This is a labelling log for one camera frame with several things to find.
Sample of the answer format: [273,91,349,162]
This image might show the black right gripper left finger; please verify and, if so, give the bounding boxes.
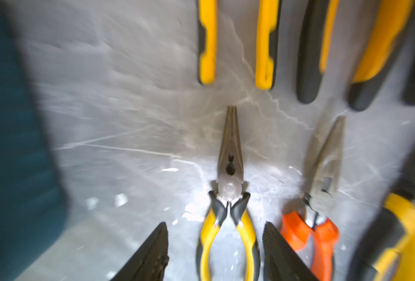
[111,222,169,281]

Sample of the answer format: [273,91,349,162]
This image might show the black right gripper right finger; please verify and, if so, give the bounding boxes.
[262,222,318,281]

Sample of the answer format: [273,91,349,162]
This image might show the orange black box pliers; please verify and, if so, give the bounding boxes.
[280,115,346,281]

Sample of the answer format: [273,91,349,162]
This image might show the small yellow long-nose pliers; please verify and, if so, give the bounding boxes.
[196,105,261,281]

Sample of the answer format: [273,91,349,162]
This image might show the yellow box pliers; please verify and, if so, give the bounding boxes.
[346,129,415,281]

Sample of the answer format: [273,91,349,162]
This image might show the teal plastic storage box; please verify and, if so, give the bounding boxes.
[0,1,67,281]

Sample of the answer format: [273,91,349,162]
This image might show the yellow black large pliers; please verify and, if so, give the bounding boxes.
[196,0,283,91]

